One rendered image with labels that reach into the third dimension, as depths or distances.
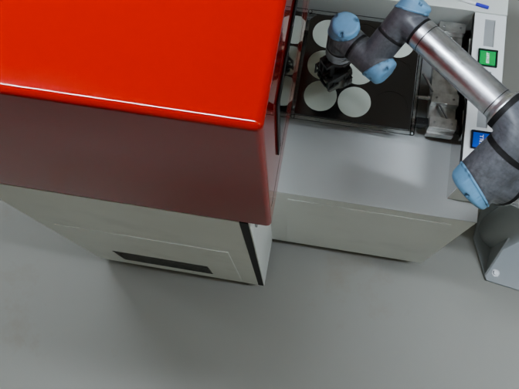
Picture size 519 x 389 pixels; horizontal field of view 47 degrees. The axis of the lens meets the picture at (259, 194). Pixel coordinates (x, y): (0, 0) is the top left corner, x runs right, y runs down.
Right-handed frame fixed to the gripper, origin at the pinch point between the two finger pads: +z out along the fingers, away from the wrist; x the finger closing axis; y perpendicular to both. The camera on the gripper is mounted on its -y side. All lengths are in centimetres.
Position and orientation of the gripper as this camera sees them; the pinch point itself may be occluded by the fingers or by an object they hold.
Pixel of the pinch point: (339, 82)
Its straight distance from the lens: 185.5
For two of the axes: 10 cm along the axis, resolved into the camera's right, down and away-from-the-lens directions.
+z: 0.4, 2.7, 9.6
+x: 5.2, 8.2, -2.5
